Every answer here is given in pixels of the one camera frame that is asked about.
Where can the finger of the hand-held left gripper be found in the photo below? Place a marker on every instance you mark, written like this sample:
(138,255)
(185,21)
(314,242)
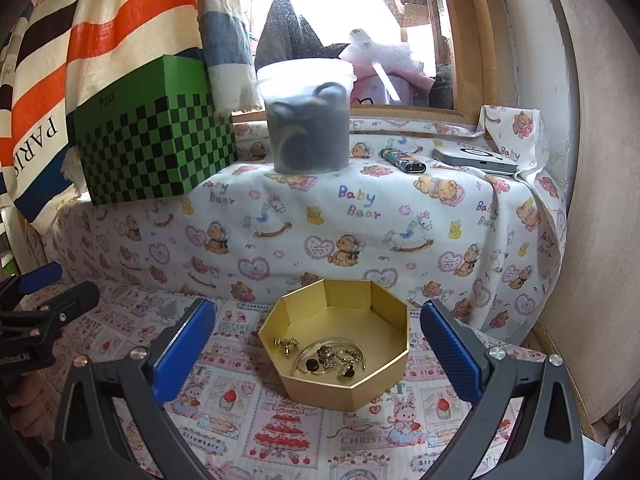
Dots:
(67,300)
(42,274)

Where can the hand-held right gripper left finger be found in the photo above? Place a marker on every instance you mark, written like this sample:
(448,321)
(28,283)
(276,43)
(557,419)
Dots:
(185,345)

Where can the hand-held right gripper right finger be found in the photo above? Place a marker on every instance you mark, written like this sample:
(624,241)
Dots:
(450,345)

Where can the gold earrings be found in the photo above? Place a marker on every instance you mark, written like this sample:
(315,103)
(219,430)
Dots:
(286,346)

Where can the jewellery pieces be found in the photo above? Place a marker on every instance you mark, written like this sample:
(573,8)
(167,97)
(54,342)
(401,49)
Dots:
(345,339)

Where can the gold octagonal box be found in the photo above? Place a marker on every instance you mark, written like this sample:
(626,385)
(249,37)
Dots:
(345,315)

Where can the person's left hand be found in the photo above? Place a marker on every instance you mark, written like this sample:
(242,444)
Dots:
(25,397)

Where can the bear printed cloth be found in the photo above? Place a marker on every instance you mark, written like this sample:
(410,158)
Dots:
(350,220)

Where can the green checkered box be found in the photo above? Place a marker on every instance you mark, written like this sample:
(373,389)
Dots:
(155,145)

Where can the silver power bank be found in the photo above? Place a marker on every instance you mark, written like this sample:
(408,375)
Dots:
(475,161)

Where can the colourful lighter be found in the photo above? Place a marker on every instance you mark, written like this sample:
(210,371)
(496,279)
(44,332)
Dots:
(400,159)

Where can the wooden board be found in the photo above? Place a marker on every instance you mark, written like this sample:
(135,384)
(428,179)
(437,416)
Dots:
(600,210)

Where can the striped printed curtain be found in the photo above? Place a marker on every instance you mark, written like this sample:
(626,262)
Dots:
(100,35)

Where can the translucent plastic tub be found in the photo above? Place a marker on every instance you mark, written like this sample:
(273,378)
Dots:
(305,125)

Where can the pink cartoon box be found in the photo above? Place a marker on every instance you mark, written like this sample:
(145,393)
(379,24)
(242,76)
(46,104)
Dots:
(370,89)

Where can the white foam wrap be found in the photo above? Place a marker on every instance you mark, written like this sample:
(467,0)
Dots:
(385,50)

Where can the dark grey cloth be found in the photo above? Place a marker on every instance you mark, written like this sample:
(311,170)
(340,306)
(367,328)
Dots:
(290,35)

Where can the wooden window frame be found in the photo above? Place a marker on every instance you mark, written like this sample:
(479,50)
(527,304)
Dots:
(470,35)

